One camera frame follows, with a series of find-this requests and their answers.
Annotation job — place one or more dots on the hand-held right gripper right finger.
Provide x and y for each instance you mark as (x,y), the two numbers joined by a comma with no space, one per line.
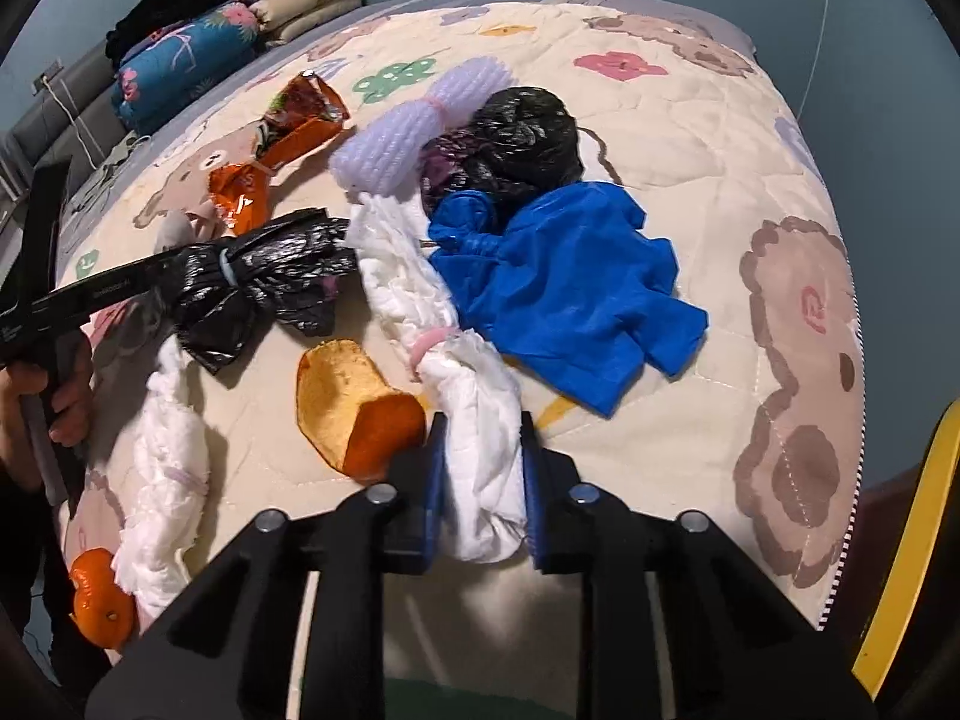
(529,491)

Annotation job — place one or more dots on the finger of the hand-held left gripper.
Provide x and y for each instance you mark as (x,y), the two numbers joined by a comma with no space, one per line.
(161,270)

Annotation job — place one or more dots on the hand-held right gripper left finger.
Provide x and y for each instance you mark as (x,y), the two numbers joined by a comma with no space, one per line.
(435,484)

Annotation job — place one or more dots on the black plastic bag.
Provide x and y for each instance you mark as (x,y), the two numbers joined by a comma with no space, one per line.
(247,262)
(525,135)

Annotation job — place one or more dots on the white tissue bundle pink band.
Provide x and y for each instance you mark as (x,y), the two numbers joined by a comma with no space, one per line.
(480,405)

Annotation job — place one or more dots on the orange peel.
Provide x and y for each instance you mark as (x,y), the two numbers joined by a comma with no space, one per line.
(337,397)
(105,600)

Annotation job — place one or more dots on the white tissue bundle lilac band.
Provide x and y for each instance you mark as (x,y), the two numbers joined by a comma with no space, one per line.
(169,450)

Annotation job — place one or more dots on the orange snack wrapper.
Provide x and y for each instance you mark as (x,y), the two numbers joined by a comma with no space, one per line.
(296,109)

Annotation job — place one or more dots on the yellow trash bin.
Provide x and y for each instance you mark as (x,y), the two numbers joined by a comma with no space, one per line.
(915,540)

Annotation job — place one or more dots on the person's left forearm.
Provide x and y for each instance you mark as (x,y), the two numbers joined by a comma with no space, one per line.
(26,577)

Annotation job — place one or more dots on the person's left hand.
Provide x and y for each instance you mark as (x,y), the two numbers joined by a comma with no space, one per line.
(73,397)

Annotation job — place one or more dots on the grey padded headboard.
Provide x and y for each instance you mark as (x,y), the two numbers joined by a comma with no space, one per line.
(45,124)

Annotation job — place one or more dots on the blue floral pillow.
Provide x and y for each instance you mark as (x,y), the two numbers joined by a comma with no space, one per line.
(180,67)

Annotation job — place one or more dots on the blue plastic bag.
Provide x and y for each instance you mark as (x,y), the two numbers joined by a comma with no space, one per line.
(570,285)

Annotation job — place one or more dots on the black clothing pile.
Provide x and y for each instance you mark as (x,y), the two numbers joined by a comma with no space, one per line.
(165,7)

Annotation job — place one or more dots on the lilac foam fruit net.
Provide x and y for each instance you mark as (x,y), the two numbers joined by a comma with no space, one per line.
(405,135)

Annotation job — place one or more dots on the beige folded blanket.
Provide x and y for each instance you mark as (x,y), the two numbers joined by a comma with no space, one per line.
(307,4)

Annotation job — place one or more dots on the orange peel at edge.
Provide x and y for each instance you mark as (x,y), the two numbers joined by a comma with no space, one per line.
(105,600)

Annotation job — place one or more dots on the black crumpled plastic bag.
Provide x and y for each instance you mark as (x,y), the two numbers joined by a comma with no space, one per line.
(525,135)

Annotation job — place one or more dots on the cream bear printed quilt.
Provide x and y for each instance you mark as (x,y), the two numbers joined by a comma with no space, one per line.
(712,165)

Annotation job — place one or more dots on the wall socket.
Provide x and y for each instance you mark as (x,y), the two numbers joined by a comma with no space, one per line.
(47,76)

